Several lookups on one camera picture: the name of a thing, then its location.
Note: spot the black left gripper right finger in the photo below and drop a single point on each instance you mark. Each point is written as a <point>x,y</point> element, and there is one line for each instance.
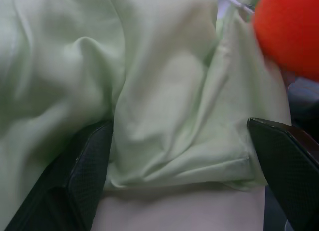
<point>291,166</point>

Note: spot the light green jacket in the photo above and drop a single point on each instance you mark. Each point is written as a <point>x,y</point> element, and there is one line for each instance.
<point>139,78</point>

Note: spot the orange round ball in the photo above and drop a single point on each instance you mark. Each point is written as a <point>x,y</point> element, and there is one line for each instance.
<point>290,29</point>

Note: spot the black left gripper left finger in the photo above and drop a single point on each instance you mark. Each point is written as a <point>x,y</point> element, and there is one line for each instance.
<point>74,181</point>

